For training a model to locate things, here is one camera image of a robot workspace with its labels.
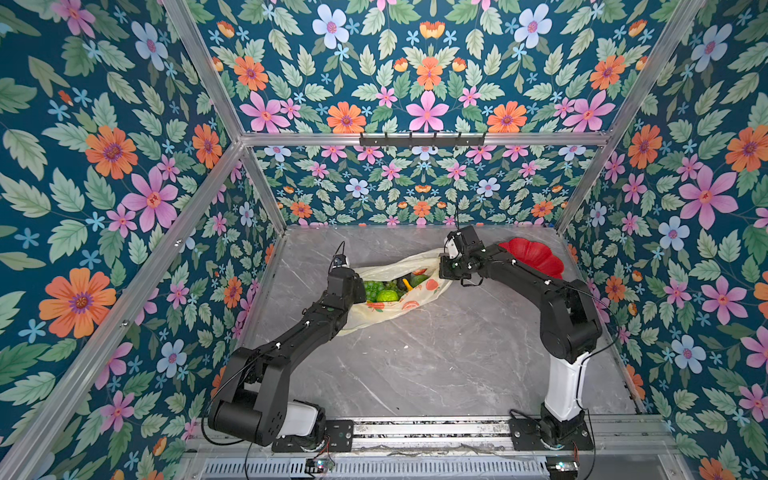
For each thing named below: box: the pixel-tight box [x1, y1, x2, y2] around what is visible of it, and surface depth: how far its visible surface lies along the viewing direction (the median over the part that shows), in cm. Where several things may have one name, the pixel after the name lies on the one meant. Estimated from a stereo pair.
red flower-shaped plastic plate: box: [498, 238, 564, 279], surface depth 111 cm
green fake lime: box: [377, 289, 399, 302], surface depth 93 cm
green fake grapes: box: [364, 280, 405, 303], surface depth 100 cm
